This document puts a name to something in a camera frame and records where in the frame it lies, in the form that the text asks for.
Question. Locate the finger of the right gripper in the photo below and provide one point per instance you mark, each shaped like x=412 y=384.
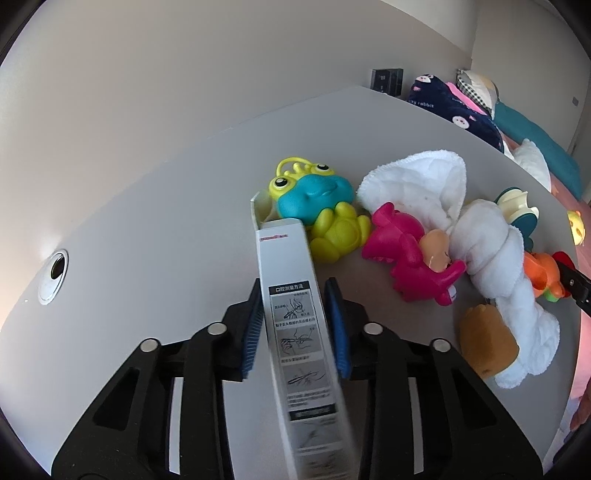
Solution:
x=577 y=285

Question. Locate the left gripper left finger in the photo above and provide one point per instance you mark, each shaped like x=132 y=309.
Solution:
x=161 y=415

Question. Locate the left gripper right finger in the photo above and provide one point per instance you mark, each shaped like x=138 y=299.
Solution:
x=429 y=415

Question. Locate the long white printed box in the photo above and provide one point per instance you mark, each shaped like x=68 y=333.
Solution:
x=317 y=436

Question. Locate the person's hand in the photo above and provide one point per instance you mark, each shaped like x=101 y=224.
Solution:
x=583 y=411

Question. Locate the red ball toy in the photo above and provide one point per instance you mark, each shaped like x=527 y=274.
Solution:
x=563 y=261

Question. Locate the orange fish toy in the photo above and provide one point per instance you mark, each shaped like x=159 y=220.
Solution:
x=544 y=275

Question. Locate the yellow chick plush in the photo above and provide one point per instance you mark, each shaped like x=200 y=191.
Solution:
x=577 y=226

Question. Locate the teal cream duck toy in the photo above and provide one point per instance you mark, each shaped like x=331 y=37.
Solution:
x=513 y=203

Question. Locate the brown plush toy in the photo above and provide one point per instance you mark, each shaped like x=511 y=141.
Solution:
x=486 y=343

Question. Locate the teal long pillow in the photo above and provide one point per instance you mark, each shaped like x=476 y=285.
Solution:
x=518 y=127

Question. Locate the white goose plush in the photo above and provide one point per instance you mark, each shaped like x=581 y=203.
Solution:
x=529 y=157

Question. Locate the white rolled towel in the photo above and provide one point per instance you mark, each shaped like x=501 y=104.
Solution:
x=431 y=186

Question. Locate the magenta dinosaur toy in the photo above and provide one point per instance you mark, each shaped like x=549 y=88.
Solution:
x=420 y=261

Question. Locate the checkered grey pillow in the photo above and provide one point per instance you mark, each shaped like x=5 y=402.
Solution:
x=480 y=89

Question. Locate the blue yellow frog toy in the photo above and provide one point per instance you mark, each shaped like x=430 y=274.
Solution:
x=323 y=201

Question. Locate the silver desk cable grommet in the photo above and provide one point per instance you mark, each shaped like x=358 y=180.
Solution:
x=52 y=276

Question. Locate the black wall socket panel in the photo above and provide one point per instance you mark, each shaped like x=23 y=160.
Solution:
x=388 y=81

